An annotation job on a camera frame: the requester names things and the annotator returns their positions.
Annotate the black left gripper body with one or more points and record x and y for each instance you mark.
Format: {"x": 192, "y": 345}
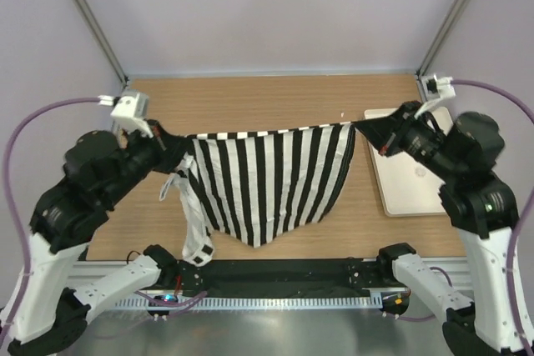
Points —
{"x": 144, "y": 152}

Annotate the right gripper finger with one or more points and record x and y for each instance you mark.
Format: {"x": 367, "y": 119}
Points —
{"x": 386, "y": 123}
{"x": 380, "y": 140}

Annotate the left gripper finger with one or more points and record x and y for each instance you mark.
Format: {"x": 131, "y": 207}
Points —
{"x": 167, "y": 139}
{"x": 173, "y": 154}

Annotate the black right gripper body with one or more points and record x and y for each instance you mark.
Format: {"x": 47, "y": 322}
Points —
{"x": 417, "y": 137}

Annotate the black white striped tank top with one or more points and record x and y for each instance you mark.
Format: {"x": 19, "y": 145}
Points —
{"x": 256, "y": 186}

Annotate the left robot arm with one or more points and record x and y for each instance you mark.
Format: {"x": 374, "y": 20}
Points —
{"x": 98, "y": 174}

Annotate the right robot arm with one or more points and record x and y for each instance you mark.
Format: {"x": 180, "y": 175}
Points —
{"x": 482, "y": 209}

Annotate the cream plastic tray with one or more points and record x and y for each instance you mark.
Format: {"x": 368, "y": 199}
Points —
{"x": 406, "y": 187}

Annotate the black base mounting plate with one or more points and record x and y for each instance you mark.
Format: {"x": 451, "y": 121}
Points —
{"x": 285, "y": 278}

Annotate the left black controller puck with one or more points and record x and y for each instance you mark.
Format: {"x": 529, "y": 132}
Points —
{"x": 163, "y": 302}

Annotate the black controller puck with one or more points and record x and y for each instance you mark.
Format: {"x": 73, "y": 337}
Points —
{"x": 395, "y": 303}
{"x": 163, "y": 302}

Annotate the right black controller puck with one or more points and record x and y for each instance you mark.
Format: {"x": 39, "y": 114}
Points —
{"x": 395, "y": 303}

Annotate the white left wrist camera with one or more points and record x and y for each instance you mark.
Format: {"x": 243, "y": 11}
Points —
{"x": 129, "y": 111}

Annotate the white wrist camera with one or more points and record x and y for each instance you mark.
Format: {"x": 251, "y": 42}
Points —
{"x": 437, "y": 90}
{"x": 129, "y": 111}

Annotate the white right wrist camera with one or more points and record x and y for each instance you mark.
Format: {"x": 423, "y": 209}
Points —
{"x": 437, "y": 90}

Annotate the right aluminium frame post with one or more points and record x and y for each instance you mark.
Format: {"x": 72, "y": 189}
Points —
{"x": 452, "y": 17}

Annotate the aluminium frame post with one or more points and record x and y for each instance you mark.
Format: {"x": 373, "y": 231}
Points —
{"x": 95, "y": 29}
{"x": 452, "y": 17}

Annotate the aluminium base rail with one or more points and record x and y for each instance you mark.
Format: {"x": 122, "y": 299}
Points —
{"x": 84, "y": 272}

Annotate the slotted cable duct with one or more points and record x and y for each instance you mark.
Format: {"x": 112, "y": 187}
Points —
{"x": 137, "y": 303}

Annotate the left aluminium frame post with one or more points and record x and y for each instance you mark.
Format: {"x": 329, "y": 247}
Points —
{"x": 95, "y": 29}

